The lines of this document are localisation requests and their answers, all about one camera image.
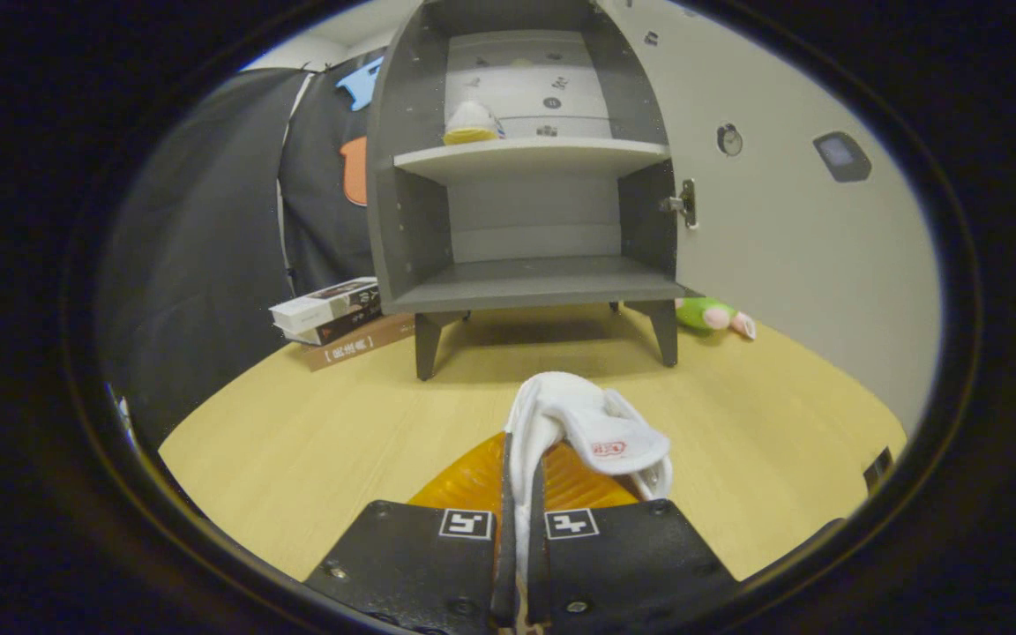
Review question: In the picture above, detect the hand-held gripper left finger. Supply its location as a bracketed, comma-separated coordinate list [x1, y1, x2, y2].
[303, 430, 518, 635]

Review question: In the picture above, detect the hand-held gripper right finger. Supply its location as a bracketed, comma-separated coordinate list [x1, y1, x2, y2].
[527, 441, 743, 635]

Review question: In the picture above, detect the white slipper shoe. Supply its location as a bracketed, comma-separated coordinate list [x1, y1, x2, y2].
[504, 371, 675, 618]

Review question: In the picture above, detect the grey shoe cabinet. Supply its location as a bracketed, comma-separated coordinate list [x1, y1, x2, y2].
[365, 0, 690, 382]

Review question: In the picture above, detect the metal door hinge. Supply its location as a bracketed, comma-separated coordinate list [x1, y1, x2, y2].
[660, 178, 699, 230]

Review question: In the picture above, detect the brown book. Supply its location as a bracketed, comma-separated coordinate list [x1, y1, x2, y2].
[301, 313, 417, 373]

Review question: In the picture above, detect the black book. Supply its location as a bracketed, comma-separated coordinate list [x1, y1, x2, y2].
[283, 303, 384, 347]

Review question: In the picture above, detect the green pink plush toy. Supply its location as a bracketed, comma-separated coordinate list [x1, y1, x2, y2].
[674, 296, 758, 341]

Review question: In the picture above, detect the white book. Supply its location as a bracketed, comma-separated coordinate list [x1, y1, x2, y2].
[269, 277, 380, 334]

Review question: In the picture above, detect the small black object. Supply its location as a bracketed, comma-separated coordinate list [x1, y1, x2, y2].
[863, 446, 895, 493]

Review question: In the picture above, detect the black backdrop cloth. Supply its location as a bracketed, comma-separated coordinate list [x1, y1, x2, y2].
[95, 49, 385, 451]

